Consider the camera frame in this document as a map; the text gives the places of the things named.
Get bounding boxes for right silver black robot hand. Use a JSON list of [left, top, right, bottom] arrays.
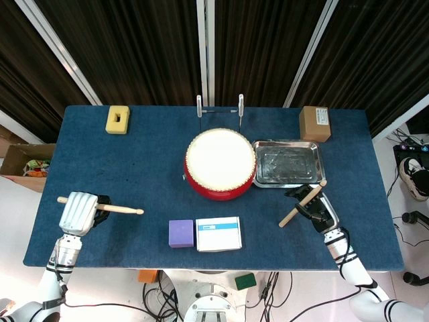
[[284, 184, 339, 234]]

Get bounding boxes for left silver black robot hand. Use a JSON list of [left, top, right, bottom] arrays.
[[58, 191, 112, 235]]

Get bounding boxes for wooden drumstick with black ring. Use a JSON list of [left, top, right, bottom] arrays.
[[279, 180, 327, 228]]

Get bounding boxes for plain wooden drumstick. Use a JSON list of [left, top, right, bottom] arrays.
[[57, 197, 145, 215]]

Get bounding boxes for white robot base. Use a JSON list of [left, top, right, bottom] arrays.
[[160, 270, 269, 322]]

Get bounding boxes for stainless steel tray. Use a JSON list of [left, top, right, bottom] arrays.
[[251, 140, 326, 189]]

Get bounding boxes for red drum with white skin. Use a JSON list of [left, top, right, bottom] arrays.
[[182, 128, 258, 201]]

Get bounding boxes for blue table cloth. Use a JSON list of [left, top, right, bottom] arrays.
[[22, 105, 405, 272]]

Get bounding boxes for open cardboard box with clutter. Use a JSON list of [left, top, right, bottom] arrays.
[[0, 143, 57, 194]]

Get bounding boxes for brown cardboard box with label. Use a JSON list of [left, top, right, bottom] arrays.
[[298, 105, 332, 144]]

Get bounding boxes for yellow sponge with rectangular hole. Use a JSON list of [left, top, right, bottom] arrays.
[[105, 105, 131, 136]]

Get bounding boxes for black chair base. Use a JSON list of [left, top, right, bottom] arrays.
[[402, 210, 429, 286]]

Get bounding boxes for orange block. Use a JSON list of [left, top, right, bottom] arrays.
[[137, 269, 159, 284]]

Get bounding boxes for black computer case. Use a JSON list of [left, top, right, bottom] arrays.
[[392, 143, 429, 168]]

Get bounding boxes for black and white sneaker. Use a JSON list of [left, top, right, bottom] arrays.
[[398, 156, 429, 202]]

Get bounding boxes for green block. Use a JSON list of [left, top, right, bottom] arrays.
[[234, 272, 257, 291]]

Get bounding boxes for purple foam cube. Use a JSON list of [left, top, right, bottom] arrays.
[[168, 219, 195, 249]]

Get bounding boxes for white Waveshare carton box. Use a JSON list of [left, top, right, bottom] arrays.
[[195, 216, 243, 253]]

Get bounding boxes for white aluminium frame post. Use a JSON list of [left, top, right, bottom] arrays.
[[196, 0, 215, 107], [15, 0, 103, 107], [371, 93, 429, 144], [0, 109, 34, 144], [283, 0, 339, 108]]

